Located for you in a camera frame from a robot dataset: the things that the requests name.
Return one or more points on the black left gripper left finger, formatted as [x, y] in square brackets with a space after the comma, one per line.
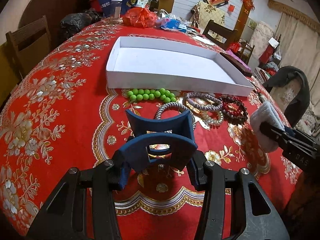
[64, 214]

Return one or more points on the dark wooden chair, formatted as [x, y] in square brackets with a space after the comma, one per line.
[29, 45]
[228, 34]

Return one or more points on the red floral tablecloth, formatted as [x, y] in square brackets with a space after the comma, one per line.
[64, 115]

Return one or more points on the grey plush watch pillow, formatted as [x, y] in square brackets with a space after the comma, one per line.
[262, 121]

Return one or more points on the clear glass jar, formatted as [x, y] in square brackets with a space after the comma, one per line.
[115, 11]

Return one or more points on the dark wine bottle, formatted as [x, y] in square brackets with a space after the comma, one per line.
[154, 5]

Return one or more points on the red chinese knot hanging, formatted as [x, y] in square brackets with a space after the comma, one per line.
[248, 5]

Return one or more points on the blue plastic package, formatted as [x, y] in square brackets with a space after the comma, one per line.
[171, 24]

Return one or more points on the chair with black jacket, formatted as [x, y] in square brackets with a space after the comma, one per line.
[289, 88]

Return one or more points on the red plastic bag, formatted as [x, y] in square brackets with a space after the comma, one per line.
[140, 18]

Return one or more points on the blue velvet jewelry stand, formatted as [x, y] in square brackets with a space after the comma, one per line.
[168, 141]

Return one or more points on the blue tote bag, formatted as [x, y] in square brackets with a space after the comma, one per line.
[109, 7]

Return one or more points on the white shallow cardboard tray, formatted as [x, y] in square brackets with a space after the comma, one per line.
[141, 62]

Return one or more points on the dark wooden chair far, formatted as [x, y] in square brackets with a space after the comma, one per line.
[228, 34]

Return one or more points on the floral cloth on wall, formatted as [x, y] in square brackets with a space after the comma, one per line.
[202, 13]

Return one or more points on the dark wooden chair left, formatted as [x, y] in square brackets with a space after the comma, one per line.
[29, 45]

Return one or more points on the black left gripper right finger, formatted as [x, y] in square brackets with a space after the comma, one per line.
[253, 216]

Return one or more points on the black plastic bag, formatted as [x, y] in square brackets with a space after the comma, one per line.
[75, 22]

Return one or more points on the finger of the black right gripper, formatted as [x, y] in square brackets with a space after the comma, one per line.
[297, 133]
[275, 134]

